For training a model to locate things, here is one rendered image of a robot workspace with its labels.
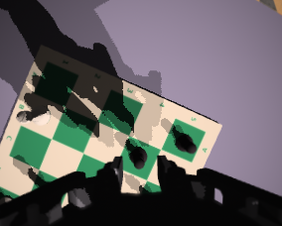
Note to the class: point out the green and cream chessboard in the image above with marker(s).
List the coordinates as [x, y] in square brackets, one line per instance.
[94, 117]

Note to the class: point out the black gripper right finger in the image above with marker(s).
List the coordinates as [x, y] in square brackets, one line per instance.
[259, 204]

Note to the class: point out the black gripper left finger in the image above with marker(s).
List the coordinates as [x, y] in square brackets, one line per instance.
[43, 205]

